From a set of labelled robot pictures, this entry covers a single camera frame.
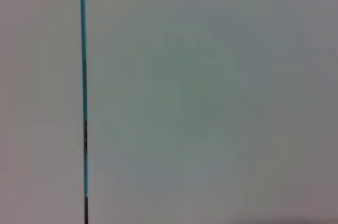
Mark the teal wall seam strip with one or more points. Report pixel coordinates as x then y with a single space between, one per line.
83 49

